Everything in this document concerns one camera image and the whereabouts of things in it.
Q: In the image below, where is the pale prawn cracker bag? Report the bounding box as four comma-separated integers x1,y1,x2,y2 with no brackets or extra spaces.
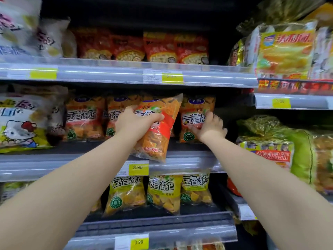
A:
203,242,225,250

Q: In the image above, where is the person's left hand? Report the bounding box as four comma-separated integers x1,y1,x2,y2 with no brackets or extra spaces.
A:
116,106,165,143

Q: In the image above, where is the person's right forearm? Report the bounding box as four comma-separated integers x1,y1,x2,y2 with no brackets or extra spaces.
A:
200,135,333,250

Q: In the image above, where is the gold brown pack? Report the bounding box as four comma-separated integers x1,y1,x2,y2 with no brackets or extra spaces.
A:
228,39,246,67

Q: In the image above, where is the row of yellow snack packets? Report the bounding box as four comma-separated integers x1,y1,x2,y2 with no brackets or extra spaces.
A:
89,172,214,217

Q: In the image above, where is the grey store shelving unit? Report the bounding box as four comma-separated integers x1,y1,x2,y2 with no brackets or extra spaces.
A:
0,0,333,250

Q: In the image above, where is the red panda print bag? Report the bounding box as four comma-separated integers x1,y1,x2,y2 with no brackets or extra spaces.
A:
75,28,112,60
176,33,210,65
110,35,145,61
143,32,179,63

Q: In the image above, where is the white chips bag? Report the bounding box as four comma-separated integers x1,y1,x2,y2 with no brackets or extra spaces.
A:
0,93,52,154

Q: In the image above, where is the green yellow bag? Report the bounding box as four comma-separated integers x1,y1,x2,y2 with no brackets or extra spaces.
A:
282,127,333,193

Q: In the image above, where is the person's right hand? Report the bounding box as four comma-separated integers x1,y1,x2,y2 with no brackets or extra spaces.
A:
190,111,228,143

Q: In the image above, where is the red yellow multipack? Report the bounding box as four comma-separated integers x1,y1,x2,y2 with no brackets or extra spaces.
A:
226,116,294,197

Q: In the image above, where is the white printed snack package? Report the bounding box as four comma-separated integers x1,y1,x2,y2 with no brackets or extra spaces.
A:
13,84,68,140
37,19,71,58
0,181,34,203

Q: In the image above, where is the person's left forearm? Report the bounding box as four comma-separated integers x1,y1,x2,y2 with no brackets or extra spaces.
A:
0,132,141,250

